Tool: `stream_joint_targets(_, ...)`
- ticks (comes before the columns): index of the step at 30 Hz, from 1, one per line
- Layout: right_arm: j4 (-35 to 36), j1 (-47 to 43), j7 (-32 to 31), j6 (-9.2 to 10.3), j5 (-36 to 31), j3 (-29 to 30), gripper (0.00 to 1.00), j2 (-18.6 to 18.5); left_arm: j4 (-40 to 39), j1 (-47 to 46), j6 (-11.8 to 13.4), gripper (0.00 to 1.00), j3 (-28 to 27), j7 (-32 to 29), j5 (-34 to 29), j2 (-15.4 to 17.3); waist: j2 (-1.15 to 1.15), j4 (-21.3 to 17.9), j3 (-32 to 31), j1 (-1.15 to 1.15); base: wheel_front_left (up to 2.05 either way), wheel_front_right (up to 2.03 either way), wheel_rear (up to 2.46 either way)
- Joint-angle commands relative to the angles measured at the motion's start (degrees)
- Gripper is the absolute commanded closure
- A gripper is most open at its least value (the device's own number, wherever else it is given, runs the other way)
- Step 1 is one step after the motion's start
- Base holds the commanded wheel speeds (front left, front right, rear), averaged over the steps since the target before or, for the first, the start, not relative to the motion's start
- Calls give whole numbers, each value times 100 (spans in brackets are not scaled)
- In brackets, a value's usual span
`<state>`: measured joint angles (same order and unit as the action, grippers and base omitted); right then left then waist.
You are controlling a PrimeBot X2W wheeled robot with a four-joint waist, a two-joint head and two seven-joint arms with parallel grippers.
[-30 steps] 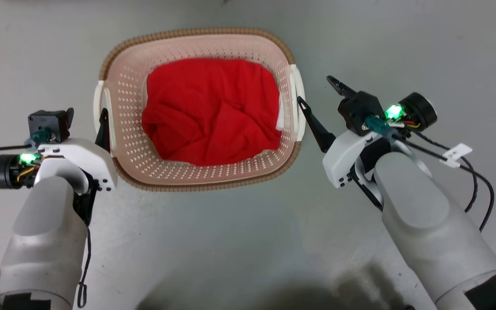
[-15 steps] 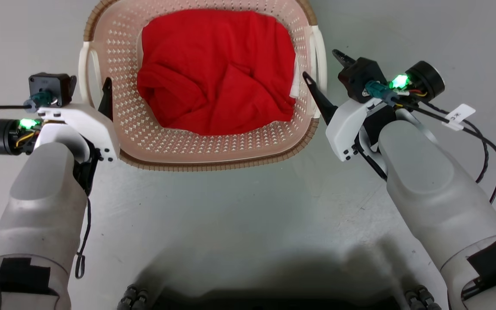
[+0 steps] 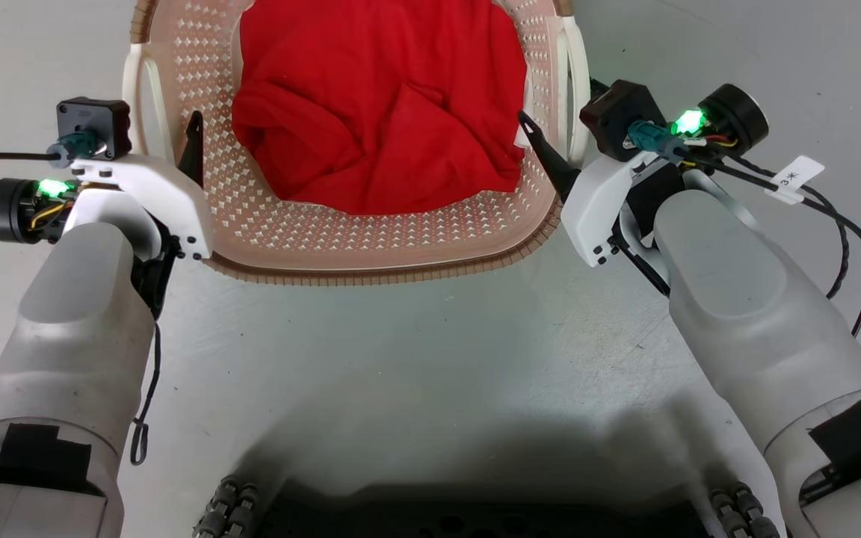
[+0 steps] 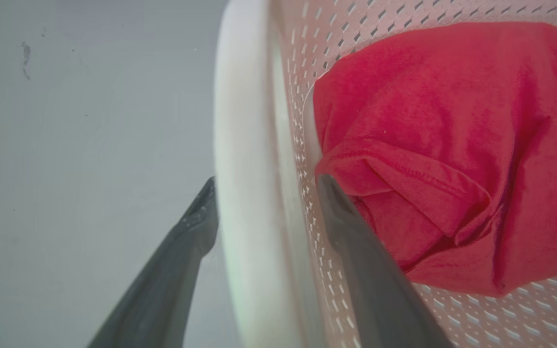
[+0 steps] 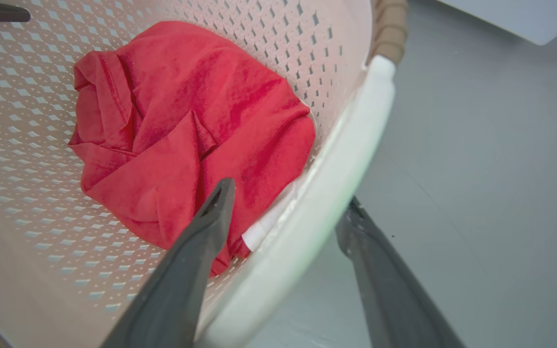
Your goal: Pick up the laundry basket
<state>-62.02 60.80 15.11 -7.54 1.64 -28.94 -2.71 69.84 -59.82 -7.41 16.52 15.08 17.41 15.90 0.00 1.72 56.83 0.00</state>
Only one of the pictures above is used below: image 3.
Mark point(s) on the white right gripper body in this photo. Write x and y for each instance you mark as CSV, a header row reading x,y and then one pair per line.
x,y
595,209

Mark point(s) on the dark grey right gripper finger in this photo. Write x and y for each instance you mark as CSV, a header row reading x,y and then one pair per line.
x,y
554,164

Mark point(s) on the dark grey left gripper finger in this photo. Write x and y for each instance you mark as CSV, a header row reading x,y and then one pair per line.
x,y
194,149

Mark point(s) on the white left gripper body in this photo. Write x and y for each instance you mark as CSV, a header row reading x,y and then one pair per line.
x,y
165,194

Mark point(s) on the beige perforated plastic laundry basket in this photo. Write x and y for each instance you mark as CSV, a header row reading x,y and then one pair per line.
x,y
311,232

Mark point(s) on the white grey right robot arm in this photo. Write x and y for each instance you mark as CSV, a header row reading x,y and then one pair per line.
x,y
737,284

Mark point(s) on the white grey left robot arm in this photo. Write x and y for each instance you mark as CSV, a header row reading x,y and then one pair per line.
x,y
72,321

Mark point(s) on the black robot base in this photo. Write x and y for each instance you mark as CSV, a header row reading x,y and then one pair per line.
x,y
475,519

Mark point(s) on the white cloth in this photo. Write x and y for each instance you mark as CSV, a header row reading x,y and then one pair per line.
x,y
522,140

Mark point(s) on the red garment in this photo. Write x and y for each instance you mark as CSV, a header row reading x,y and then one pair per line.
x,y
378,112

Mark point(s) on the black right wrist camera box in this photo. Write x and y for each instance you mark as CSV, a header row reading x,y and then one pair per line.
x,y
617,112

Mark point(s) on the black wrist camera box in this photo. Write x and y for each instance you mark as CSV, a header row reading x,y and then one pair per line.
x,y
617,112
94,119

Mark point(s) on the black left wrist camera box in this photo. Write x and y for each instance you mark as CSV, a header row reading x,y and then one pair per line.
x,y
94,119

